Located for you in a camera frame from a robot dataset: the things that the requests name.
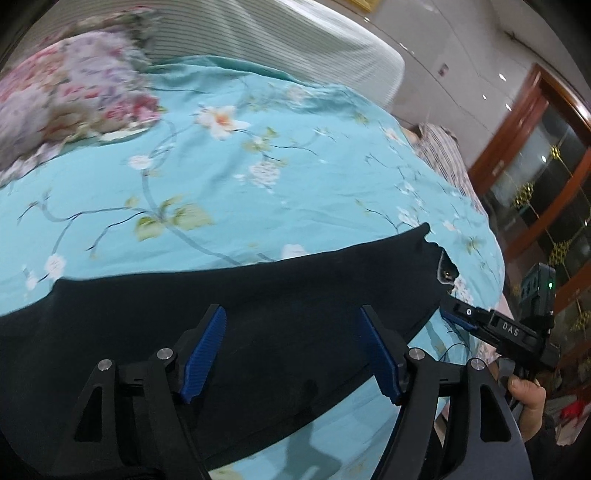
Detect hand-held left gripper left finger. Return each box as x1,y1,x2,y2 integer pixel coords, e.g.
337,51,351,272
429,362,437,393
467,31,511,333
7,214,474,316
50,304,227,480

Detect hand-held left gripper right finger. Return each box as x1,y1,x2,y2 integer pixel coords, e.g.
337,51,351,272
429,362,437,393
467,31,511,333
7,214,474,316
359,305,508,480

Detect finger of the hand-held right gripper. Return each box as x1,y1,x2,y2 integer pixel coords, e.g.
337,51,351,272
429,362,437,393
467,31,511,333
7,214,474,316
438,295,494,343

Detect black pants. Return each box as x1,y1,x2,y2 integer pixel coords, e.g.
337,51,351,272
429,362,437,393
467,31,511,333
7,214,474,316
0,223,461,480

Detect person's right forearm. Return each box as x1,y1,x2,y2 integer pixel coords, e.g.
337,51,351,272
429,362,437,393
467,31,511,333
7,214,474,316
524,413,561,480

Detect person's right hand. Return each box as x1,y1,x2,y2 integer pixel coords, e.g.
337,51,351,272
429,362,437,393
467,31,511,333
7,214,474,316
507,375,548,440

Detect red and white bag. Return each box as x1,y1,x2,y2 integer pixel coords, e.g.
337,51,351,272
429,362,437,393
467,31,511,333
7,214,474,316
554,369,591,446

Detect grey striped cloth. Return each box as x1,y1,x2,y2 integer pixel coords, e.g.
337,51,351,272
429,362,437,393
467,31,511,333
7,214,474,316
412,122,488,219

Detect wooden framed glass door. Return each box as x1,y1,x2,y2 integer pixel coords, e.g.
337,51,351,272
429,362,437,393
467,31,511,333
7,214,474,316
468,62,591,326

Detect teal floral bed sheet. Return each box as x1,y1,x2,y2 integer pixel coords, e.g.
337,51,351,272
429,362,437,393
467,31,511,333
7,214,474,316
0,55,508,480

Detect pink floral quilt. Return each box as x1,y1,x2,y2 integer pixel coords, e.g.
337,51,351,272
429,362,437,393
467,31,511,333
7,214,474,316
0,8,163,186

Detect white striped mattress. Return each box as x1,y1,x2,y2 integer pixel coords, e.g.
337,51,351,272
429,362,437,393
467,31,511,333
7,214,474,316
139,0,406,117

